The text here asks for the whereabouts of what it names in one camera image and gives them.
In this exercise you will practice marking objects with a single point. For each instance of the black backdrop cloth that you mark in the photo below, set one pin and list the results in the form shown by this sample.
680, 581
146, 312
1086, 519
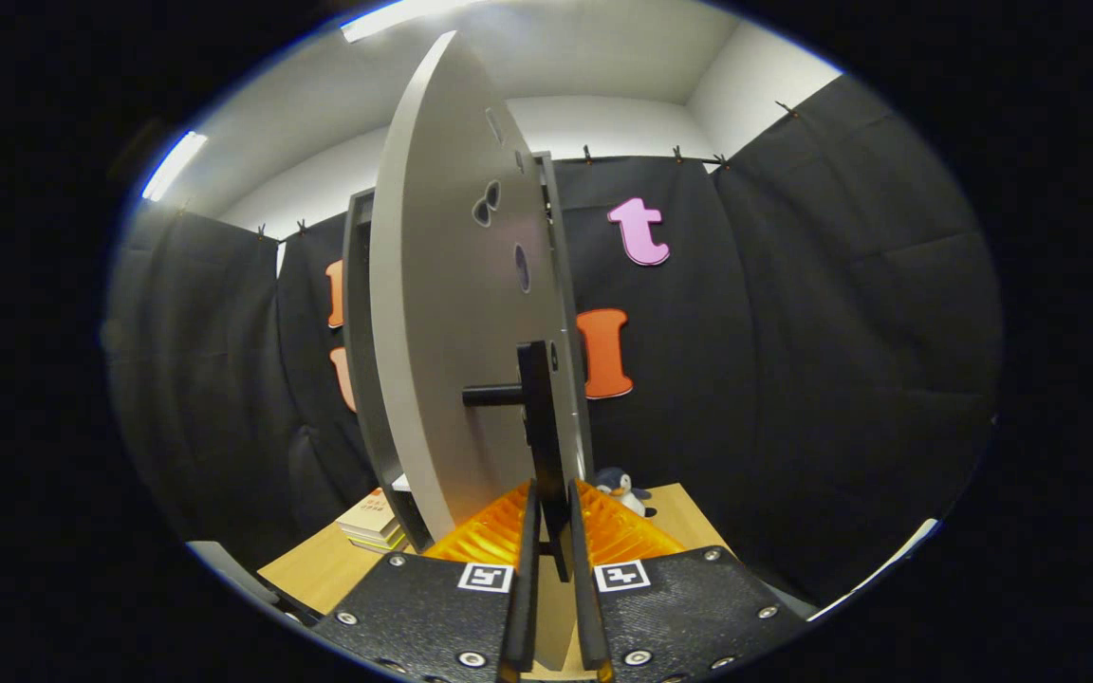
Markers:
793, 379

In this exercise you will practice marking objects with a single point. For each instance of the wide ceiling light panel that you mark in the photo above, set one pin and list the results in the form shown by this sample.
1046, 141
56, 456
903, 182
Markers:
395, 17

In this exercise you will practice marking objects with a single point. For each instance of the narrow ceiling light panel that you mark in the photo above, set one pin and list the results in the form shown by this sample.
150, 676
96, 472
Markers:
175, 166

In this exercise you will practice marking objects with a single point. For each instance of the dark grey shoe cabinet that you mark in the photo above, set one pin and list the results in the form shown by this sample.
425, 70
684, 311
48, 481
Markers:
358, 313

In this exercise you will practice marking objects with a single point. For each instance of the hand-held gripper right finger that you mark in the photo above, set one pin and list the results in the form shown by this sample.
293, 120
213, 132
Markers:
587, 617

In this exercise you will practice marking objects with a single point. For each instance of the row of black cloth clips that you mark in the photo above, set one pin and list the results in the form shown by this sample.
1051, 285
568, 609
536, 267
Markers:
587, 154

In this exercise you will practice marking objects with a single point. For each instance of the stack of books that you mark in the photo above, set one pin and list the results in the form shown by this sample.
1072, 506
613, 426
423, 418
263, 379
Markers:
371, 522

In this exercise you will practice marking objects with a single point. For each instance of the penguin plush toy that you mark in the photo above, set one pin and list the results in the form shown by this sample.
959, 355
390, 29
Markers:
615, 482

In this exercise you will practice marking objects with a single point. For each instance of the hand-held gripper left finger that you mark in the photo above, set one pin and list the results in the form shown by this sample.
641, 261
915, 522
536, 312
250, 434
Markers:
520, 617

